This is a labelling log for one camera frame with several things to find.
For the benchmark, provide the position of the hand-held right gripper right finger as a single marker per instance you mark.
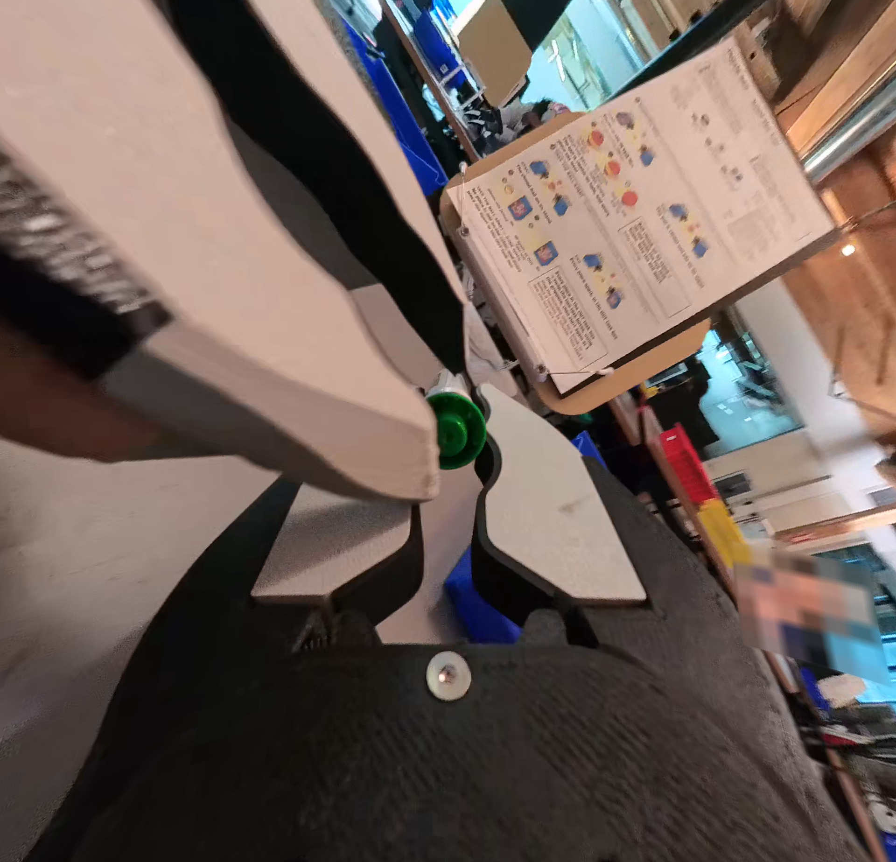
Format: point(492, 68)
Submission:
point(553, 519)

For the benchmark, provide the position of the green dry erase marker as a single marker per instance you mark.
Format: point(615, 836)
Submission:
point(458, 428)

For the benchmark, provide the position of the yellow plastic bin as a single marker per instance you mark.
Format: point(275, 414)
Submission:
point(724, 533)

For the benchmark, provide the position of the black monitor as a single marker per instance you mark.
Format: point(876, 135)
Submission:
point(539, 1)

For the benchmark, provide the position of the red plastic bin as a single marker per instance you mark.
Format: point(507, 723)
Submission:
point(689, 463)

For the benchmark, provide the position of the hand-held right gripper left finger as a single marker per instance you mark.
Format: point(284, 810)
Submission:
point(336, 547)

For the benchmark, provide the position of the silver insulated duct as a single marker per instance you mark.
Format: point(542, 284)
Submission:
point(854, 134)

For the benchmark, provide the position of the cardboard panel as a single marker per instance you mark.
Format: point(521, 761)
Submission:
point(490, 50)

